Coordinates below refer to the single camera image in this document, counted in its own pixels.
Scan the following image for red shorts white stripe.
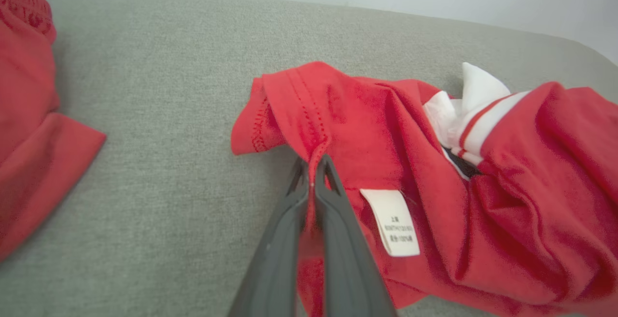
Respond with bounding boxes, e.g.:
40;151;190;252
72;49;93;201
0;0;107;262

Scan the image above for grey fabric sofa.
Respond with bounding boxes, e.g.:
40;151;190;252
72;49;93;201
0;0;618;317

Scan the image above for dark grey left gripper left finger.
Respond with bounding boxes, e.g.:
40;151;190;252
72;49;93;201
227;157;310;317

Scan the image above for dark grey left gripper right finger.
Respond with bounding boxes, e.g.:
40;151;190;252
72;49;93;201
314;154;398;317

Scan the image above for red Bulls jersey white sleeves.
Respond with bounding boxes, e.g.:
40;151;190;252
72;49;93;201
230;61;618;317

